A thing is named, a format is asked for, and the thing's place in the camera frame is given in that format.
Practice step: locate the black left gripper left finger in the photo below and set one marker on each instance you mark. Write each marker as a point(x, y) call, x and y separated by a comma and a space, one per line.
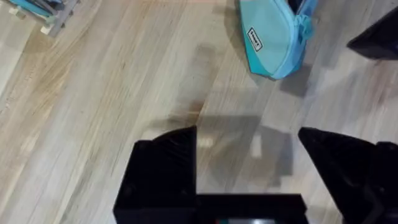
point(161, 174)

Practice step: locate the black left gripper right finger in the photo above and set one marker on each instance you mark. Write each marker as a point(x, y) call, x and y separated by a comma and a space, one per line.
point(354, 174)

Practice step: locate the light blue zip bag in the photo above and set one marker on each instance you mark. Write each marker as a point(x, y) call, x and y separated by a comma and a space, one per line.
point(270, 34)

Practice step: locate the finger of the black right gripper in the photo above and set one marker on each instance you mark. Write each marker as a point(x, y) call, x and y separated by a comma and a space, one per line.
point(379, 37)

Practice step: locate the grey holder with blue items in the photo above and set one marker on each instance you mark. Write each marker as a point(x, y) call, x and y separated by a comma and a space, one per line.
point(46, 9)

